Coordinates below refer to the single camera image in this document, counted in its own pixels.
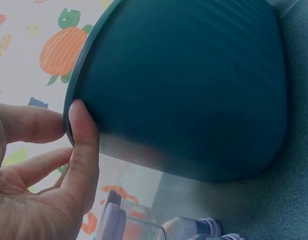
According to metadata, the person's left hand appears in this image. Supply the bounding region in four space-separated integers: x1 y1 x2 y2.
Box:
0 99 101 240

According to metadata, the dark teal ribbed bowl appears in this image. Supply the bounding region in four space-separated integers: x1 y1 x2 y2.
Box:
63 0 289 184

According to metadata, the clear glass jar purple lid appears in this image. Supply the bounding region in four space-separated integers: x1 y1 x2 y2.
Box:
96 189 168 240
163 216 223 240

